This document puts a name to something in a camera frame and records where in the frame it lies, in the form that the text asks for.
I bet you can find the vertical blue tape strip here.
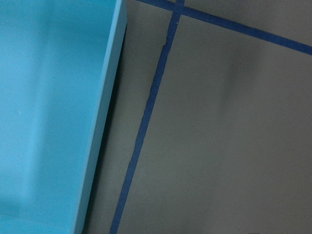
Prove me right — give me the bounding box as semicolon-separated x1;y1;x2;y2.
109;0;185;234

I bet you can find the light blue plastic bin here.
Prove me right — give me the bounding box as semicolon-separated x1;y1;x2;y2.
0;0;127;234

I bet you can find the horizontal blue tape strip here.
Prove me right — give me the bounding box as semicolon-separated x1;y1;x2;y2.
143;0;312;55

